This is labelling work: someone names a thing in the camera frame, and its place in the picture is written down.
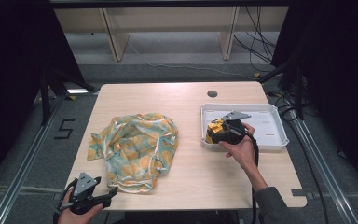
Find aluminium floor rail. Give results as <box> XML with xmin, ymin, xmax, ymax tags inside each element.
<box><xmin>288</xmin><ymin>117</ymin><xmax>358</xmax><ymax>224</ymax></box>
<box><xmin>0</xmin><ymin>92</ymin><xmax>67</xmax><ymax>224</ymax></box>

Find black tripod stand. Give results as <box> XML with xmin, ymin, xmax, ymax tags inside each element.
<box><xmin>258</xmin><ymin>57</ymin><xmax>306</xmax><ymax>121</ymax></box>
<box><xmin>39</xmin><ymin>66</ymin><xmax>99</xmax><ymax>126</ymax></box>

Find white plastic tray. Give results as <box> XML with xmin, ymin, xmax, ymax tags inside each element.
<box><xmin>200</xmin><ymin>103</ymin><xmax>290</xmax><ymax>153</ymax></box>

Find light wooden desk frame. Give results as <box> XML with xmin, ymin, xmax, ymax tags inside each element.
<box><xmin>53</xmin><ymin>6</ymin><xmax>290</xmax><ymax>63</ymax></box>

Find orange print fabric bag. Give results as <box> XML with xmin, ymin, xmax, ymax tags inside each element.
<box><xmin>87</xmin><ymin>112</ymin><xmax>180</xmax><ymax>194</ymax></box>

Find yellow and black object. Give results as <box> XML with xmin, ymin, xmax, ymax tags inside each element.
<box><xmin>205</xmin><ymin>119</ymin><xmax>227</xmax><ymax>145</ymax></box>

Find white floor cable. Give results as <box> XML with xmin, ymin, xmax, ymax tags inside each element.
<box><xmin>127</xmin><ymin>40</ymin><xmax>259</xmax><ymax>79</ymax></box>

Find black cables beside rail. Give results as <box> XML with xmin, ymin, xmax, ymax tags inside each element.
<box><xmin>267</xmin><ymin>90</ymin><xmax>331</xmax><ymax>224</ymax></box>

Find person's right hand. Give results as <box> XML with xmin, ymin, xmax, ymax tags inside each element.
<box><xmin>218</xmin><ymin>122</ymin><xmax>259</xmax><ymax>172</ymax></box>

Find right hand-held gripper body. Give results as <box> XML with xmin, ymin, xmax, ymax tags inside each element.
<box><xmin>221</xmin><ymin>110</ymin><xmax>252</xmax><ymax>146</ymax></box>

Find person's left hand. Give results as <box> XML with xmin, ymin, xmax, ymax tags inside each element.
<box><xmin>57</xmin><ymin>188</ymin><xmax>105</xmax><ymax>224</ymax></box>

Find black curtain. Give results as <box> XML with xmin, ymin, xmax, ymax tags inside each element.
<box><xmin>271</xmin><ymin>0</ymin><xmax>358</xmax><ymax>189</ymax></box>
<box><xmin>0</xmin><ymin>0</ymin><xmax>86</xmax><ymax>194</ymax></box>

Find black floor cables bundle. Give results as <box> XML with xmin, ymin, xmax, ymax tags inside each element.
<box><xmin>232</xmin><ymin>6</ymin><xmax>278</xmax><ymax>73</ymax></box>

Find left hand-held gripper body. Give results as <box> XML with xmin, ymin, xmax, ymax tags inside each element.
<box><xmin>68</xmin><ymin>172</ymin><xmax>104</xmax><ymax>216</ymax></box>

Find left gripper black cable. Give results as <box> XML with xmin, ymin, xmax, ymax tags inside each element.
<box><xmin>52</xmin><ymin>178</ymin><xmax>79</xmax><ymax>224</ymax></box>

